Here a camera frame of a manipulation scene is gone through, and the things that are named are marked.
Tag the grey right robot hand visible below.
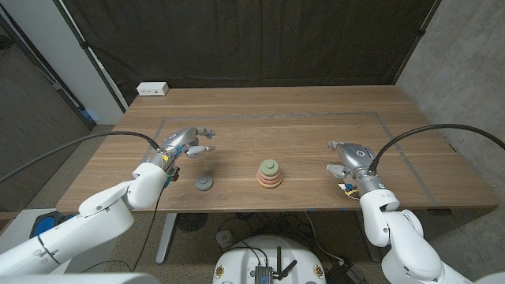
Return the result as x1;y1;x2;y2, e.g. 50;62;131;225
326;140;386;196

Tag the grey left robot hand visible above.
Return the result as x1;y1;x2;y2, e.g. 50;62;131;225
148;126;216;174

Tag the small grey hanoi disk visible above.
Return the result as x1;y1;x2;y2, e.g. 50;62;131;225
196;175;215;192

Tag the green hanoi disk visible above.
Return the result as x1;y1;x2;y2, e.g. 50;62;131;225
259;159;281;178

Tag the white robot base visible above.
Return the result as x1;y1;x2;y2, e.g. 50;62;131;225
211;234;327;284

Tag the white power strip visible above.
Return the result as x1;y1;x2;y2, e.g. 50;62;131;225
136;81;170;97

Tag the dark round floor fan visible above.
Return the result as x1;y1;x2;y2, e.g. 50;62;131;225
176;212;208;233

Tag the grey tape outline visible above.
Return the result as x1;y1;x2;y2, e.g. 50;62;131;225
141;111;441;208

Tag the white table leg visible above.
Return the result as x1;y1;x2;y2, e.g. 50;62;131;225
155;212;178;265

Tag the grey round floor object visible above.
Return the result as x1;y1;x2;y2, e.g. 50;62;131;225
215;230;234;249

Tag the black backdrop stand pole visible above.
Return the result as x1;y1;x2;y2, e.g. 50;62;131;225
52;0;129;112
392;0;443;84

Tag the black power adapter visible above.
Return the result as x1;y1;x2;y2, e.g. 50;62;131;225
326;260;366;284

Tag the black backdrop cloth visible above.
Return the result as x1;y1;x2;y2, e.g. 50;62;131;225
58;0;441;106

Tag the grey antenna radio module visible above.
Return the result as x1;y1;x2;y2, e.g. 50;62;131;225
254;246;299;284

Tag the blue black foot pedal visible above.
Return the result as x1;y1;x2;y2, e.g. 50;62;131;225
30;211;78;237

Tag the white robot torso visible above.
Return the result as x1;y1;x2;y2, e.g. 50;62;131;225
0;271;161;284

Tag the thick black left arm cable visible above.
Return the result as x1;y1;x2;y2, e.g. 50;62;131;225
0;130;162;185

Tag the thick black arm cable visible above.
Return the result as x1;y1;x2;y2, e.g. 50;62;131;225
0;130;162;185
368;123;505;174

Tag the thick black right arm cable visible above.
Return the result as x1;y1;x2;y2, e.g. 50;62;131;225
368;123;505;174

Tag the thin black left wrist cable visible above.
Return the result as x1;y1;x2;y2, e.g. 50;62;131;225
78;185;166;274

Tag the light grey floor cable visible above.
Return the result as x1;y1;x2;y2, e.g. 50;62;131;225
303;211;346;264

